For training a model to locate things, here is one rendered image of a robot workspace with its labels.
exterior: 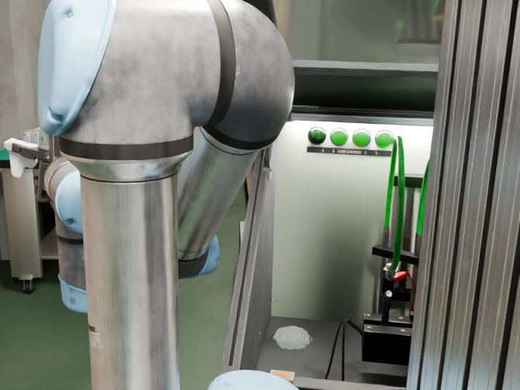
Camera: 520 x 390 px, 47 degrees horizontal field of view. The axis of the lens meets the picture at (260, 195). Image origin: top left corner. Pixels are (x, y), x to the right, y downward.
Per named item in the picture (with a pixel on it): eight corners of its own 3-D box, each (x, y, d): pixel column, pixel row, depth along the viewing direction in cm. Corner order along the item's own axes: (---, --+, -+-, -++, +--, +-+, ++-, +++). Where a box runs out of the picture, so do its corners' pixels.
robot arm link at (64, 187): (61, 247, 74) (56, 179, 72) (49, 221, 84) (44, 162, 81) (124, 238, 78) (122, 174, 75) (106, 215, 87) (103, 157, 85)
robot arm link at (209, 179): (314, -26, 58) (195, 228, 96) (207, -34, 53) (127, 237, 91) (361, 62, 52) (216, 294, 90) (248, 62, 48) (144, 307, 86)
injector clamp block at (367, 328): (359, 387, 145) (364, 330, 140) (359, 365, 154) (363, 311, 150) (507, 403, 140) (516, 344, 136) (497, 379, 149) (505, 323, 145)
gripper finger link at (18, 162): (-12, 172, 99) (29, 183, 96) (-9, 136, 98) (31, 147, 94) (5, 170, 102) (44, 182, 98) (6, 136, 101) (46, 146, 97)
